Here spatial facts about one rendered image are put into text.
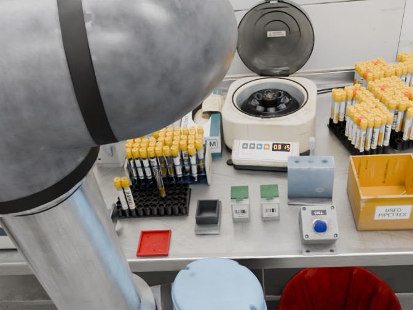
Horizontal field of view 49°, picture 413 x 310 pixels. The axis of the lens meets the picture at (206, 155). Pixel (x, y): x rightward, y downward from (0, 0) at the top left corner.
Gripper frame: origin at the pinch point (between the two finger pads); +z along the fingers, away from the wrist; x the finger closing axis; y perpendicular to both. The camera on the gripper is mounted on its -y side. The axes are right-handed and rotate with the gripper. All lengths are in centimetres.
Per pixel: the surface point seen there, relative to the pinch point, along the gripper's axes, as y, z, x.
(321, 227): 42.3, 15.2, -8.1
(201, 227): 17.3, 20.6, -4.1
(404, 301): 82, 109, 39
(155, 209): 5.8, 19.8, 0.5
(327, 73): 49, 18, 58
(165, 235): 9.2, 21.8, -5.6
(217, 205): 20.4, 18.4, 0.7
